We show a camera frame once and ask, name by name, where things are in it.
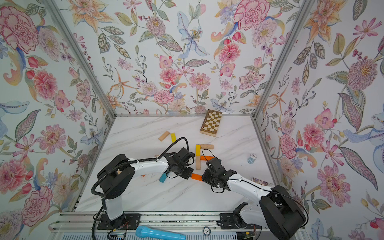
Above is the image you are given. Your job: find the orange block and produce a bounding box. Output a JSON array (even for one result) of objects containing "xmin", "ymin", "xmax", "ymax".
[
  {"xmin": 200, "ymin": 156, "xmax": 215, "ymax": 161},
  {"xmin": 191, "ymin": 174, "xmax": 203, "ymax": 182}
]

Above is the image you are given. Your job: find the natural wood block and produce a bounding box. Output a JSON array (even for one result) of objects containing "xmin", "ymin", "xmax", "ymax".
[
  {"xmin": 195, "ymin": 156, "xmax": 201, "ymax": 170},
  {"xmin": 200, "ymin": 144, "xmax": 214, "ymax": 150},
  {"xmin": 158, "ymin": 131, "xmax": 170, "ymax": 142}
]

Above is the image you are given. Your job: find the yellow block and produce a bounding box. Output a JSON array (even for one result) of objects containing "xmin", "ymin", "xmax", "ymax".
[
  {"xmin": 171, "ymin": 133, "xmax": 177, "ymax": 143},
  {"xmin": 196, "ymin": 145, "xmax": 201, "ymax": 157}
]

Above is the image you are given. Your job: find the natural wood block top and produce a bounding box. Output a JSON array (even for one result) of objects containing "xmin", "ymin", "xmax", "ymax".
[{"xmin": 200, "ymin": 144, "xmax": 214, "ymax": 150}]

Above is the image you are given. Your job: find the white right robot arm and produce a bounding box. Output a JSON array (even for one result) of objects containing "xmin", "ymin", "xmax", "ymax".
[{"xmin": 202, "ymin": 158, "xmax": 309, "ymax": 240}]

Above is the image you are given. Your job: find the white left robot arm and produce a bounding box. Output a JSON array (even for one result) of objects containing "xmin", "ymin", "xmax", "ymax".
[{"xmin": 91, "ymin": 148, "xmax": 195, "ymax": 221}]

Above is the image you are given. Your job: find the teal block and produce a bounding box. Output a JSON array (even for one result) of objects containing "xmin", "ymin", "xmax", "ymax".
[{"xmin": 159, "ymin": 173, "xmax": 168, "ymax": 183}]

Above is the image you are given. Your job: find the small card box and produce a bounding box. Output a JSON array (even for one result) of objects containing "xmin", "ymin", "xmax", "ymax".
[{"xmin": 252, "ymin": 178, "xmax": 269, "ymax": 187}]

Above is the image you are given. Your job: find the blue poker chip stack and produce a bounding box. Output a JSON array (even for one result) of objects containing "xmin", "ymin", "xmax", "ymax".
[{"xmin": 247, "ymin": 154, "xmax": 257, "ymax": 165}]

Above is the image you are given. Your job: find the wooden chessboard box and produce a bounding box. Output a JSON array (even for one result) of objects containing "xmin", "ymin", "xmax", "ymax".
[{"xmin": 200, "ymin": 110, "xmax": 223, "ymax": 137}]

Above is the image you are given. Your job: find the small round gauge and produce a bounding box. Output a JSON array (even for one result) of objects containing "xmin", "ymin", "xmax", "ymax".
[{"xmin": 203, "ymin": 227, "xmax": 211, "ymax": 236}]

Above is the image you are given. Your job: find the blue microphone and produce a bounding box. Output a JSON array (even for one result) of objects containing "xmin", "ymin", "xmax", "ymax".
[{"xmin": 136, "ymin": 226, "xmax": 186, "ymax": 240}]

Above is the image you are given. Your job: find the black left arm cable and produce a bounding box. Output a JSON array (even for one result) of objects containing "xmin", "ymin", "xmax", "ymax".
[{"xmin": 90, "ymin": 137, "xmax": 190, "ymax": 240}]

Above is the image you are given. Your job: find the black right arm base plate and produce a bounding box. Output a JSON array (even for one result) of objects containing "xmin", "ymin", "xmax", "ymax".
[{"xmin": 217, "ymin": 203, "xmax": 262, "ymax": 230}]

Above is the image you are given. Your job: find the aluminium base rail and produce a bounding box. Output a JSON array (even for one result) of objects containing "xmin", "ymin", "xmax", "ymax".
[{"xmin": 47, "ymin": 210, "xmax": 305, "ymax": 232}]

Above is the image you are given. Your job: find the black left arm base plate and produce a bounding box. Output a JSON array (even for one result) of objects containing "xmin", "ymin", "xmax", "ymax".
[{"xmin": 97, "ymin": 213, "xmax": 141, "ymax": 230}]

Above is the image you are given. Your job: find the aluminium right corner post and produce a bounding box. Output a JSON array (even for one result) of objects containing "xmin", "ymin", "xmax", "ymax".
[{"xmin": 252, "ymin": 1, "xmax": 313, "ymax": 120}]

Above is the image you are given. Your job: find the aluminium corner post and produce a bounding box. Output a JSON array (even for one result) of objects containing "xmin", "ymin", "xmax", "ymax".
[
  {"xmin": 43, "ymin": 0, "xmax": 117, "ymax": 120},
  {"xmin": 252, "ymin": 1, "xmax": 313, "ymax": 120}
]

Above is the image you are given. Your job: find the aluminium left corner post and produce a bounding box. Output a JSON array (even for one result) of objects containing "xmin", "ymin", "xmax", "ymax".
[{"xmin": 43, "ymin": 0, "xmax": 117, "ymax": 120}]

